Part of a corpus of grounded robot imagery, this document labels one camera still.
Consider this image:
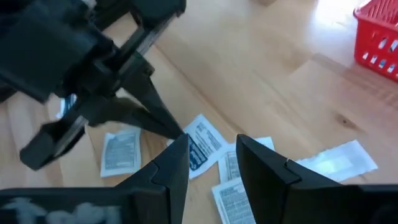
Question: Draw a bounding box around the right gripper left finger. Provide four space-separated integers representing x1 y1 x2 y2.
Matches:
114 133 190 189

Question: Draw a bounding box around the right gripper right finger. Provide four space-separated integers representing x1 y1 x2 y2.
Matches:
236 133 342 192

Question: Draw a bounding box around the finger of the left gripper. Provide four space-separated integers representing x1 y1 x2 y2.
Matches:
81 96 178 140
119 66 185 140

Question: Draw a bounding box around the white alcohol prep pad packet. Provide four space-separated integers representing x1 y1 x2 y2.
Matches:
211 177 257 224
99 129 142 179
166 113 231 180
217 136 276 184
55 93 78 119

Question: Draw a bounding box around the white gauze pad packet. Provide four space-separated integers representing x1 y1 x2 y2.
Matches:
295 139 379 183

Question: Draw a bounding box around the red plastic basket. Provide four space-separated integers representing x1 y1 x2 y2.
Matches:
353 0 398 83

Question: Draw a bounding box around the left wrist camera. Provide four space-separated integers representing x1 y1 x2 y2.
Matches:
0 2 114 103

